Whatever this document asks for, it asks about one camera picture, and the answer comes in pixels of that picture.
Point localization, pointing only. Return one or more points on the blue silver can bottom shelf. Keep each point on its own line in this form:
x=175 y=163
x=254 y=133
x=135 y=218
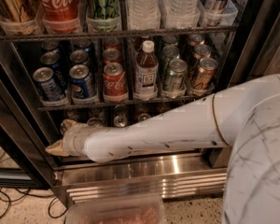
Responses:
x=120 y=121

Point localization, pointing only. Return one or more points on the green can middle shelf front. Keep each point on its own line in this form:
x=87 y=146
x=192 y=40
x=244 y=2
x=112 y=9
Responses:
x=174 y=75

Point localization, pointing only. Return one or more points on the red Coca-Cola can middle shelf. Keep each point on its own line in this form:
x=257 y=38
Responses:
x=114 y=79

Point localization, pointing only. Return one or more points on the blue Pepsi can front left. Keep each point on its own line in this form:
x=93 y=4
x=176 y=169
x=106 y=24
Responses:
x=47 y=85

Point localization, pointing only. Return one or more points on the blue Pepsi can second row right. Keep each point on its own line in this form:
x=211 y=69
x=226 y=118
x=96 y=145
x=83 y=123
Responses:
x=79 y=57

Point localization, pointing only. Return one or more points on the gold can top shelf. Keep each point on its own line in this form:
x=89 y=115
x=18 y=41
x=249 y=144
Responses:
x=17 y=17

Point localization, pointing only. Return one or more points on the steel fridge base grille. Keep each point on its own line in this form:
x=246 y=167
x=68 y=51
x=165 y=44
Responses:
x=170 y=176

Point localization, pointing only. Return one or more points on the clear water bottle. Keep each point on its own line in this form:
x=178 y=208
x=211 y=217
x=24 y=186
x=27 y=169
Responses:
x=143 y=14
x=179 y=14

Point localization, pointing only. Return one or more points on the red Coca-Cola can top shelf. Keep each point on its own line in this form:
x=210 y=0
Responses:
x=61 y=16

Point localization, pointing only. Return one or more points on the tea bottle white cap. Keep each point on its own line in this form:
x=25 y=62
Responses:
x=146 y=69

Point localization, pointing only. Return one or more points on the white and tan gripper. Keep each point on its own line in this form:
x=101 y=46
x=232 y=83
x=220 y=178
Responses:
x=70 y=139

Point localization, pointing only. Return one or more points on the clear plastic bin foreground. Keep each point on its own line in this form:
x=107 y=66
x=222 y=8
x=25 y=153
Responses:
x=134 y=209

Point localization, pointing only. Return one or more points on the red Coca-Cola can second row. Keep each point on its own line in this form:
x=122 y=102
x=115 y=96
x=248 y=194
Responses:
x=111 y=56

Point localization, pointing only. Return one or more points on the blue pepsi can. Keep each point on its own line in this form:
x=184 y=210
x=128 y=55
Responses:
x=82 y=82
x=47 y=85

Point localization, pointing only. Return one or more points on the red coca-cola can shelf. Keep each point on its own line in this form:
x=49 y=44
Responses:
x=114 y=79
x=61 y=16

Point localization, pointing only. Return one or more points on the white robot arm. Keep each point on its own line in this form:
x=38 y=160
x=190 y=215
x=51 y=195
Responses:
x=245 y=118

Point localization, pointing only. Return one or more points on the clear water bottle right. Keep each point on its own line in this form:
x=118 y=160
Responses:
x=179 y=14

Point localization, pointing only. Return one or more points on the blue Pepsi can second row left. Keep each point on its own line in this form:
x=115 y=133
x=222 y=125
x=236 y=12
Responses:
x=52 y=60

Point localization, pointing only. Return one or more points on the blue pepsi can second row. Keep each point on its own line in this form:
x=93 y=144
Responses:
x=52 y=60
x=79 y=57

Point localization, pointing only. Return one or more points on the red can bottom shelf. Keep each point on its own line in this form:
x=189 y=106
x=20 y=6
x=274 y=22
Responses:
x=143 y=116

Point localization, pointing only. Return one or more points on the green La Croix can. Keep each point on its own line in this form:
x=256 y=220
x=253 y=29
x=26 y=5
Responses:
x=104 y=14

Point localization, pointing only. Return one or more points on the gold can middle shelf front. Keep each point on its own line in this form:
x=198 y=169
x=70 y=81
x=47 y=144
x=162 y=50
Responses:
x=203 y=73

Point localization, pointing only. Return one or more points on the green can shelf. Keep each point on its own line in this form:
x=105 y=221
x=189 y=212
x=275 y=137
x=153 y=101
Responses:
x=174 y=75
x=168 y=53

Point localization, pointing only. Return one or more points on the clear water bottle left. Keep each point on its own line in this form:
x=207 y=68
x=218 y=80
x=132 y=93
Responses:
x=143 y=14

